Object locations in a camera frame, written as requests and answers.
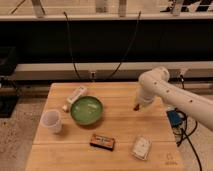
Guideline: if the red pepper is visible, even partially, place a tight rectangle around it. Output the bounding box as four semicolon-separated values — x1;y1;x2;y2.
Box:
133;104;140;111

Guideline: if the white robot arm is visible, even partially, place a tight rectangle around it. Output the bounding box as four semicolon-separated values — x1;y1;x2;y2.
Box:
136;67;213;131

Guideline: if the green bowl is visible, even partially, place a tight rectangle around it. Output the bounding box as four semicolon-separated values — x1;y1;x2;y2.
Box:
70;96;103;125

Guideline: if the orange black box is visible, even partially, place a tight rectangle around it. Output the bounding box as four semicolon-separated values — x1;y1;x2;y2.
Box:
90;134;115;151

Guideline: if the white plastic cup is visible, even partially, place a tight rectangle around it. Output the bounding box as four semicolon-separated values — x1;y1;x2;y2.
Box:
41;109;62;133

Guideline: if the blue connector box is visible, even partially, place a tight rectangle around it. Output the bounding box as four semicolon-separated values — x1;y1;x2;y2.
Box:
167;110;183;127

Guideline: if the black box at left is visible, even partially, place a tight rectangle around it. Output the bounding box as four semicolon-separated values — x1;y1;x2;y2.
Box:
0;46;19;118

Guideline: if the white wall outlet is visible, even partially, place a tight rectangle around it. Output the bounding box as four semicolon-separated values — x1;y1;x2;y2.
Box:
89;71;96;81

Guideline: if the left black hanging cable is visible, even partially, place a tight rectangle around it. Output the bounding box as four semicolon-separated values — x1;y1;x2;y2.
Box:
63;11;82;81

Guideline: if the black hanging cable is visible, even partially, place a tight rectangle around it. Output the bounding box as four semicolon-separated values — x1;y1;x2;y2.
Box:
105;10;142;81
63;11;82;81

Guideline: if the black floor cable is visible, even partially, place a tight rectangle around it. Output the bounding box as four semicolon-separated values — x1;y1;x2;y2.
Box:
172;111;204;171

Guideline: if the right black hanging cable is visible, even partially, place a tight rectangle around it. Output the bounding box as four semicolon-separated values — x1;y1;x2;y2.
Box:
105;10;142;81

